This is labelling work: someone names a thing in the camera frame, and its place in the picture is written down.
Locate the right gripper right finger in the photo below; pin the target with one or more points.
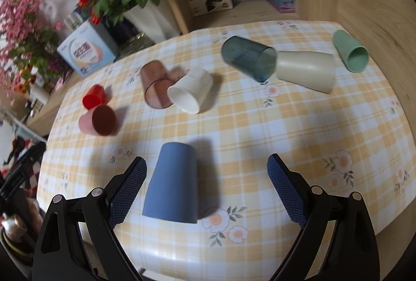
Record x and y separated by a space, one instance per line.
352 253

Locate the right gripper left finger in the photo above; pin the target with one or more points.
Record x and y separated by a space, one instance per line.
59 252

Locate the blue plastic cup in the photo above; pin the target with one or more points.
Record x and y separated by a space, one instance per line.
172 191

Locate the pink plastic cup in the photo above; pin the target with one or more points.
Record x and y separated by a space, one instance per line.
99 121

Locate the red plastic cup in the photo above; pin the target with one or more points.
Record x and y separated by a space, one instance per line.
94 97

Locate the beige plastic cup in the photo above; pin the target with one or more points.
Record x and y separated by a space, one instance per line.
310 69

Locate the transparent brown cup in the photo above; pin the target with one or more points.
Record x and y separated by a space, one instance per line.
155 83

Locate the green plastic cup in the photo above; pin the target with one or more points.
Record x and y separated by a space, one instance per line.
353 54

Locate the white plastic cup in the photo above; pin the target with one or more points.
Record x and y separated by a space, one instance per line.
189 93

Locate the transparent dark teal cup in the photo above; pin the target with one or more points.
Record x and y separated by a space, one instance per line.
256 60

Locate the wooden sideboard cabinet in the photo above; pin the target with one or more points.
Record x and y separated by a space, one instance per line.
43 120

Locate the yellow checkered tablecloth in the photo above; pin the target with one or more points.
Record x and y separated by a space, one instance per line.
356 138

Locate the small white bottle vase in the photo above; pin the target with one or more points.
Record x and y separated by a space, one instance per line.
39 93

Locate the pink blossom branches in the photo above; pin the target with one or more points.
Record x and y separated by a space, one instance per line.
28 47

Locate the light blue probiotic box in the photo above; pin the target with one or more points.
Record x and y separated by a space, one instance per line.
89 48

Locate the dark green patterned tin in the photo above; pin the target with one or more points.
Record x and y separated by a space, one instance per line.
134 45

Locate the white faceted vase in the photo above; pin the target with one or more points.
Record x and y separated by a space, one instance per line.
157 22

